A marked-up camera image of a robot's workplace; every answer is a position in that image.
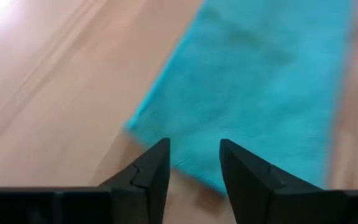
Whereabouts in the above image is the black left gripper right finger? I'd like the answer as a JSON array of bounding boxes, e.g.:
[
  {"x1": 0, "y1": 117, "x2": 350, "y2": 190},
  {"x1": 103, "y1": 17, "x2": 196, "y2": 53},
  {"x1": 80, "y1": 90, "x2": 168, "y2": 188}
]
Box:
[{"x1": 219, "y1": 138, "x2": 358, "y2": 224}]

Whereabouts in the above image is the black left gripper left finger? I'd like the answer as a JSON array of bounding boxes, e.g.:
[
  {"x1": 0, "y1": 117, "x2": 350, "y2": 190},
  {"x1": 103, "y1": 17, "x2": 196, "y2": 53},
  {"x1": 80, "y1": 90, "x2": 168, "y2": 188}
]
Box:
[{"x1": 0, "y1": 138, "x2": 171, "y2": 224}]

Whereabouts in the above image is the teal microfiber towel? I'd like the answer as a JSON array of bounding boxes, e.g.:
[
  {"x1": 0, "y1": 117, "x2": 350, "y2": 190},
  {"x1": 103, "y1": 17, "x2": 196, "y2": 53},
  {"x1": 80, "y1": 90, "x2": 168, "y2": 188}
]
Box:
[{"x1": 124, "y1": 0, "x2": 358, "y2": 196}]

